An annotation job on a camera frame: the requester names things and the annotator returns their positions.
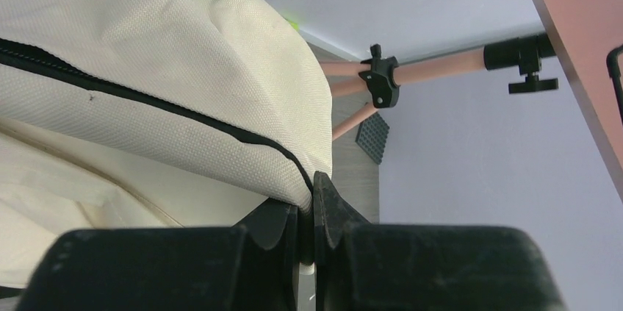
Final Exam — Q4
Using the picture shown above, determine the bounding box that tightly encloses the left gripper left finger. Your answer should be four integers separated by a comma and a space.
17, 199, 298, 310

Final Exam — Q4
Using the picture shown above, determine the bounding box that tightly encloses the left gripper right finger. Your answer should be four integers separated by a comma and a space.
313, 172, 566, 310

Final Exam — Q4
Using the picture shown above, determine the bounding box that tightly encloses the beige canvas backpack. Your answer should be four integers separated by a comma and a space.
1, 0, 333, 288

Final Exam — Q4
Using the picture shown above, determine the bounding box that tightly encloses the dark grey studded plate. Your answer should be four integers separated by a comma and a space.
355, 113, 390, 165

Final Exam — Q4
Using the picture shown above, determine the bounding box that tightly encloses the pink tripod stand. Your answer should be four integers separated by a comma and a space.
320, 33, 558, 140

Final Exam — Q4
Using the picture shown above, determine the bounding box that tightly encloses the green tape piece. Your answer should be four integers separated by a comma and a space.
286, 18, 300, 32

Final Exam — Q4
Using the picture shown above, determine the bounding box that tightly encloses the pink phone on tripod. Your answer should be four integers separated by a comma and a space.
533, 0, 622, 194

